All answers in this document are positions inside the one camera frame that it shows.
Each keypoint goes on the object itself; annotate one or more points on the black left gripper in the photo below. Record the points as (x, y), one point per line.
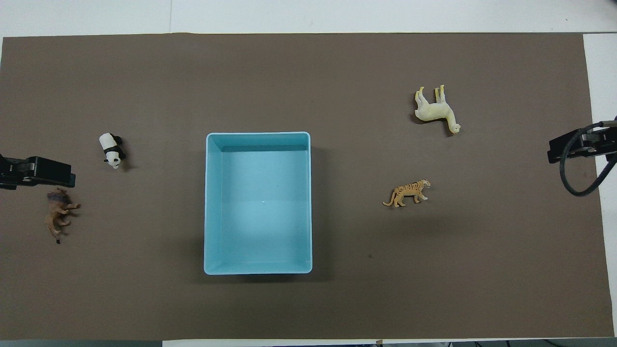
(46, 171)

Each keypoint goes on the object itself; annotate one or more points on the orange striped tiger toy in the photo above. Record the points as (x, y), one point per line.
(407, 191)

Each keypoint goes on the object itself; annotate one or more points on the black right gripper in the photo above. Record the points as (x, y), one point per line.
(585, 144)

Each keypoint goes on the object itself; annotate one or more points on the light blue storage box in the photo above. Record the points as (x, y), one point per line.
(260, 217)

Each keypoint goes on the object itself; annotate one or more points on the brown table mat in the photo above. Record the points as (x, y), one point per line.
(337, 72)

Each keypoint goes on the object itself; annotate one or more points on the black and white panda toy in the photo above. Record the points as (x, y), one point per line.
(113, 158)

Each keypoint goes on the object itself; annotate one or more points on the cream llama toy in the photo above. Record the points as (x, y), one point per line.
(434, 112)

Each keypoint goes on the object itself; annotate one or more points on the brown lion toy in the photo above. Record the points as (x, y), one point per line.
(57, 212)

